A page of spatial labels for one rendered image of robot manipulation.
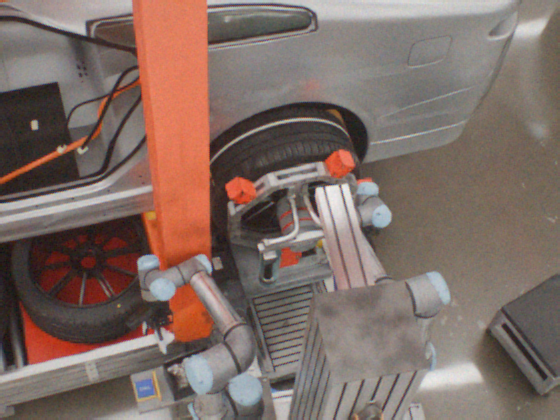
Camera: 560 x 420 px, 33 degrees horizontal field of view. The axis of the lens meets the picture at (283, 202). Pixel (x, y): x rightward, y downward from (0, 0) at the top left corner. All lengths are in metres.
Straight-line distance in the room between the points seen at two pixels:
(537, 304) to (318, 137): 1.39
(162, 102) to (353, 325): 0.78
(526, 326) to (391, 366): 2.12
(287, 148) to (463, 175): 1.70
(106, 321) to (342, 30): 1.61
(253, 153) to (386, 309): 1.42
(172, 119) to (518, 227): 2.82
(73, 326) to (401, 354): 2.03
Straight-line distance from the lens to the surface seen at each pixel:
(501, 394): 4.67
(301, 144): 3.71
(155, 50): 2.39
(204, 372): 2.96
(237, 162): 3.74
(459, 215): 5.05
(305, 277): 4.55
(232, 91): 3.48
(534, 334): 4.45
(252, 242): 4.02
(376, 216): 3.37
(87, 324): 4.11
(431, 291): 3.15
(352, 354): 2.39
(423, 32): 3.60
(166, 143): 2.72
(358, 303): 2.45
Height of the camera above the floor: 4.22
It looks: 59 degrees down
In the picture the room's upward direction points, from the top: 7 degrees clockwise
